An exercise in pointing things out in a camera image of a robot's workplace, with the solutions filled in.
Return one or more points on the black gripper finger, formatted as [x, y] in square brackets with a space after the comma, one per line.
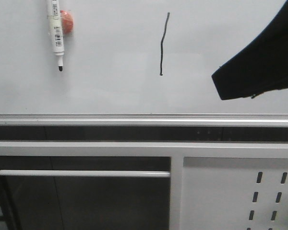
[262, 66]

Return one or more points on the red round magnet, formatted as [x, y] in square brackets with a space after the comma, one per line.
[67, 22]

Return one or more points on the white black-tip whiteboard marker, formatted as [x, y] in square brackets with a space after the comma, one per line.
[55, 31]

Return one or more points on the white perforated pegboard panel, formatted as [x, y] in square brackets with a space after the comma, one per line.
[234, 194]

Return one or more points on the white horizontal stand rod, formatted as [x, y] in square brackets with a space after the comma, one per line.
[71, 173]

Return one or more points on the white metal stand frame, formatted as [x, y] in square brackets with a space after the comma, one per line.
[176, 150]

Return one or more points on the white whiteboard with aluminium frame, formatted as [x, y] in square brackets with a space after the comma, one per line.
[131, 62]

